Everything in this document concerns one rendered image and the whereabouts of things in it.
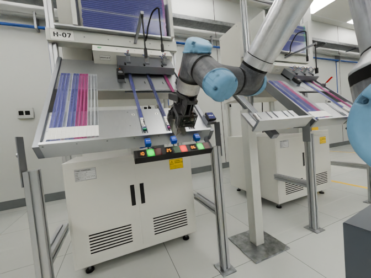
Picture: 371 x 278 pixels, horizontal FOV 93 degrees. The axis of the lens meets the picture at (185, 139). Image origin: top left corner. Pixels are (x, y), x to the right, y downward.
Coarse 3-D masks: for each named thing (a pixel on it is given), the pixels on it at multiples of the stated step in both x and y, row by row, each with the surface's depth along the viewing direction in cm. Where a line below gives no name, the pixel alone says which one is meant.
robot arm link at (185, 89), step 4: (180, 80) 53; (180, 84) 53; (184, 84) 52; (188, 84) 52; (180, 88) 54; (184, 88) 53; (188, 88) 53; (192, 88) 53; (196, 88) 53; (180, 92) 55; (184, 92) 54; (188, 92) 54; (192, 92) 54; (196, 92) 55; (188, 96) 55; (192, 96) 55
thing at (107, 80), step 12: (72, 60) 106; (84, 60) 108; (60, 72) 94; (72, 72) 97; (84, 72) 99; (96, 72) 102; (108, 72) 104; (108, 84) 95; (120, 84) 98; (144, 84) 103; (156, 84) 106
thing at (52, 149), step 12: (156, 132) 74; (168, 132) 76; (180, 132) 78; (192, 132) 80; (204, 132) 83; (48, 144) 60; (60, 144) 61; (72, 144) 63; (84, 144) 65; (96, 144) 67; (108, 144) 69; (120, 144) 71; (132, 144) 73; (144, 144) 75; (156, 144) 78; (48, 156) 63; (60, 156) 65
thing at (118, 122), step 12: (168, 108) 92; (48, 120) 70; (108, 120) 76; (120, 120) 78; (132, 120) 80; (144, 120) 81; (156, 120) 83; (108, 132) 72; (120, 132) 73; (132, 132) 74
